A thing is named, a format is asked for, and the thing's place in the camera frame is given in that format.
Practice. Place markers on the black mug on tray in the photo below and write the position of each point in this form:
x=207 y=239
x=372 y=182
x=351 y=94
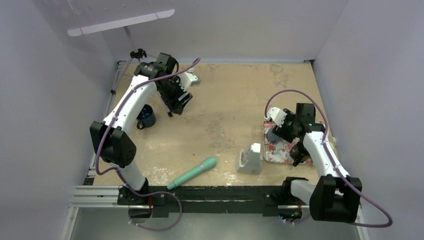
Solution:
x=299 y=154

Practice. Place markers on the grey mug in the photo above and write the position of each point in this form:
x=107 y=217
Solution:
x=272 y=137

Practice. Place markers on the aluminium frame rail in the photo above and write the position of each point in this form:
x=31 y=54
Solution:
x=94 y=215

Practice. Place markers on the camera tripod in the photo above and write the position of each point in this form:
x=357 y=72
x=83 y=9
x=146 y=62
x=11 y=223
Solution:
x=135 y=54

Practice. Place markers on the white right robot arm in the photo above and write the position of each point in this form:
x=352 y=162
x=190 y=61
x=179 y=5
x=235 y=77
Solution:
x=333 y=198

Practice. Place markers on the dark blue mug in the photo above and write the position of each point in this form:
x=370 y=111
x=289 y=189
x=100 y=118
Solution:
x=146 y=118

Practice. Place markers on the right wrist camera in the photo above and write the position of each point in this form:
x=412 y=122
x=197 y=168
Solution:
x=276 y=115

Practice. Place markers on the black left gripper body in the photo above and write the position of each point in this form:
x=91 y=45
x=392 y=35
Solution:
x=171 y=92

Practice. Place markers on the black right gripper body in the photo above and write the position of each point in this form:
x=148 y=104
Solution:
x=287 y=131

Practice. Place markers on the grey charging dock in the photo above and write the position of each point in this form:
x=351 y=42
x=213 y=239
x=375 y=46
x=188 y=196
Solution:
x=250 y=160

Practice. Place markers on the black mounting base rail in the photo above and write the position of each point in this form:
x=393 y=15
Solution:
x=268 y=200

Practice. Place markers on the teal handheld massager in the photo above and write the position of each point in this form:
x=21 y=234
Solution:
x=204 y=166

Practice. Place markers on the overhead light panel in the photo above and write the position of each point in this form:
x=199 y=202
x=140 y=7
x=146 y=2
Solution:
x=83 y=17

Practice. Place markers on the floral tray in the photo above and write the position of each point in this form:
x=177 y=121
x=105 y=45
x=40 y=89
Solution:
x=277 y=152

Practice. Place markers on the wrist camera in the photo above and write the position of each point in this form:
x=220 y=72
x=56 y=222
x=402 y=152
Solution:
x=276 y=115
x=188 y=79

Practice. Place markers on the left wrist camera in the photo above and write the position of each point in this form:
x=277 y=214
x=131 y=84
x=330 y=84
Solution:
x=188 y=79

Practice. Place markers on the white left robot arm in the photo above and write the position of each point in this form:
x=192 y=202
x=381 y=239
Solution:
x=113 y=147

